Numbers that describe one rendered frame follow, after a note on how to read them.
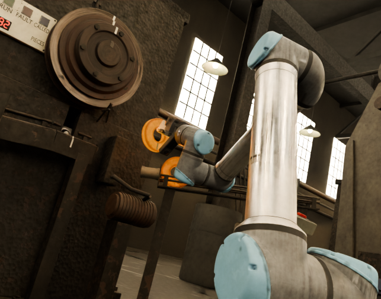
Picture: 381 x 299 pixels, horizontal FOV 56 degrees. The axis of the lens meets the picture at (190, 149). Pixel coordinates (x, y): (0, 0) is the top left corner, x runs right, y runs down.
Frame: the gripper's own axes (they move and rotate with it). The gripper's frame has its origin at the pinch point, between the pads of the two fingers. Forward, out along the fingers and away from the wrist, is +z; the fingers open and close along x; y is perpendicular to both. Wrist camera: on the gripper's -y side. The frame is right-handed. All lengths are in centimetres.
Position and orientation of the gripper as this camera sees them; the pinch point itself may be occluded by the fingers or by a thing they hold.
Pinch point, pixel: (158, 131)
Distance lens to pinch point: 165.9
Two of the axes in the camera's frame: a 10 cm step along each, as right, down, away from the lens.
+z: -5.4, -2.1, 8.1
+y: 4.1, -9.1, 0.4
